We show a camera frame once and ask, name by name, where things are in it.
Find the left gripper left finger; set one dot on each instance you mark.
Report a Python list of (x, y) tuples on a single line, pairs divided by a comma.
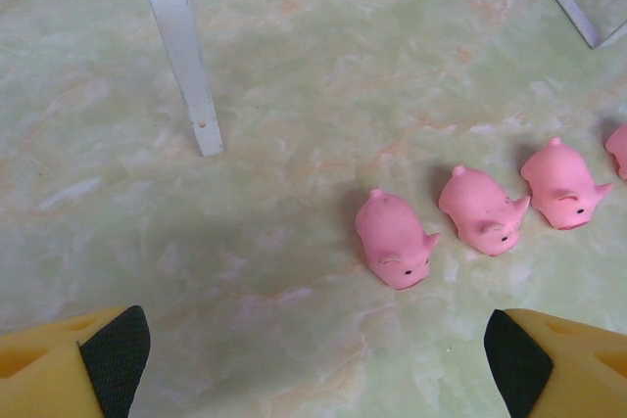
[(44, 374)]

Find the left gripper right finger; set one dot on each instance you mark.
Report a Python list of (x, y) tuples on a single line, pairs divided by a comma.
[(578, 374)]

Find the pink pig toy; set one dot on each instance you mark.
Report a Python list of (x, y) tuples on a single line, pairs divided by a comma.
[(558, 178), (392, 237), (477, 207), (619, 153)]

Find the wooden shelf white frame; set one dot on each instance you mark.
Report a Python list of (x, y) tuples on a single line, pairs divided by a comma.
[(171, 21)]

